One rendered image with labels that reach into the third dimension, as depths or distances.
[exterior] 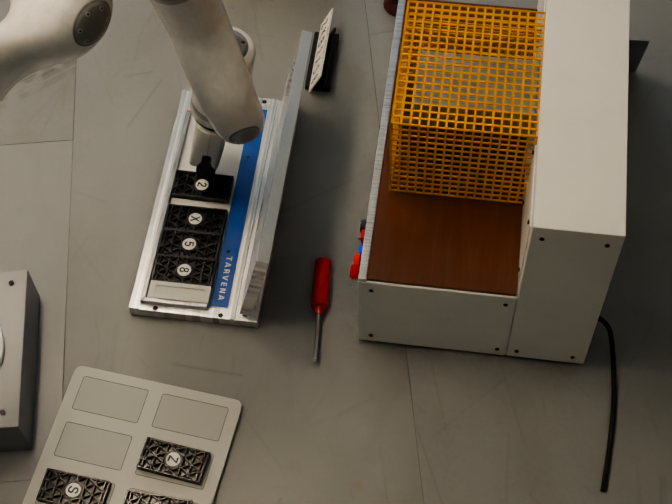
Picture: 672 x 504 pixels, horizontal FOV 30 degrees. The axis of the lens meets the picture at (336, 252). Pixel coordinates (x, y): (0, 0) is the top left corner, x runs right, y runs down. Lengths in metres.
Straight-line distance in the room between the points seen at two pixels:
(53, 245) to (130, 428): 0.37
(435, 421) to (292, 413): 0.22
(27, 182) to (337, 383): 0.65
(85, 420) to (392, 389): 0.47
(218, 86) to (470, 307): 0.48
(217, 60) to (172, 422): 0.55
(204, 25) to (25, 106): 0.65
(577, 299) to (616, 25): 0.40
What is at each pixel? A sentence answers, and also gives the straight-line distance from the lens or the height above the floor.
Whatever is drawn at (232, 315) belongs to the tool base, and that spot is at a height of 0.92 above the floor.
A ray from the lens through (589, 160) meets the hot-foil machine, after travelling 1.72.
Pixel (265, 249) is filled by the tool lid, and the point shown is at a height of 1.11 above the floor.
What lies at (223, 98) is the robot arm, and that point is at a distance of 1.78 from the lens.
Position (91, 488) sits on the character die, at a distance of 1.90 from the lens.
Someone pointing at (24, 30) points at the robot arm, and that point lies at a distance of 1.48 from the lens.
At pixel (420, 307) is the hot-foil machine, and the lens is 1.85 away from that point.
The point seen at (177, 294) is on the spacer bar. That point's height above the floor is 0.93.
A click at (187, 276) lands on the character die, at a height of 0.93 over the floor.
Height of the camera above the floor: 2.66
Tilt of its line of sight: 59 degrees down
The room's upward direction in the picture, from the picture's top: 2 degrees counter-clockwise
